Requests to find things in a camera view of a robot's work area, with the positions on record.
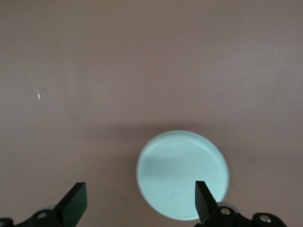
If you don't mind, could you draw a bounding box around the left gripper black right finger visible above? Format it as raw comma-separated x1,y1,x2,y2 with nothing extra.
194,180,288,227

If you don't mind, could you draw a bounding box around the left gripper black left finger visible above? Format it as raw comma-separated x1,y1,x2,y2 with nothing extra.
0,181,88,227

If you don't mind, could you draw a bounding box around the pale green ceramic plate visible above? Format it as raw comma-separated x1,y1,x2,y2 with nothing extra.
136,130,230,221

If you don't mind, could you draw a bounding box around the brown tape patch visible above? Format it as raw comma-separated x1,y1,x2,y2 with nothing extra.
36,86,47,101

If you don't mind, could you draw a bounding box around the brown table cover mat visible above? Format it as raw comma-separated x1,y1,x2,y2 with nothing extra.
0,0,303,227

